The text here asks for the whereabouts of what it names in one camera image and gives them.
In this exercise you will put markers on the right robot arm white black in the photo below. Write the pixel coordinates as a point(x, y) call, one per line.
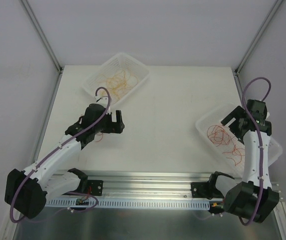
point(252, 199)

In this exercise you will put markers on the white plastic basket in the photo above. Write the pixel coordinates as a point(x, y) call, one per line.
point(222, 142)
point(121, 75)

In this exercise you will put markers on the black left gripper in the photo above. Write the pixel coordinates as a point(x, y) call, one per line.
point(113, 123)

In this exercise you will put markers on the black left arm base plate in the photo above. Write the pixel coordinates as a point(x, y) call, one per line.
point(88, 187)

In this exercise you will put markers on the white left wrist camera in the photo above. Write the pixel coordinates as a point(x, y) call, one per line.
point(104, 101)

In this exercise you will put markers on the aluminium frame post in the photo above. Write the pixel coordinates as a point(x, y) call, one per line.
point(36, 25)
point(261, 30)

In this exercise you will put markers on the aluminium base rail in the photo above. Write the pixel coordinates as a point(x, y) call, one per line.
point(147, 186)

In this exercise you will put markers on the aluminium frame post left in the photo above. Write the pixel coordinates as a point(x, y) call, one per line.
point(36, 25)

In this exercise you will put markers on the white slotted cable duct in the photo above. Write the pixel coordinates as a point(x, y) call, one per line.
point(114, 203)

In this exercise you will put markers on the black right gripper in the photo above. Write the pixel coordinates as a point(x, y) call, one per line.
point(236, 122)

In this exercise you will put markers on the aluminium frame post right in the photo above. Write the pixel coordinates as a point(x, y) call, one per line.
point(261, 30)

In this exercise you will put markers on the white left plastic basket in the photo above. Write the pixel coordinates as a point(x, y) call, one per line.
point(121, 75)

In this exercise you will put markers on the white right plastic basket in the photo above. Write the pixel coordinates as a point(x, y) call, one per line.
point(222, 142)

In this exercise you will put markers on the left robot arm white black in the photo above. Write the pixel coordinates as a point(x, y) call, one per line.
point(28, 190)

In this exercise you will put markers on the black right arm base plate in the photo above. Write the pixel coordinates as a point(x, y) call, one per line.
point(205, 190)

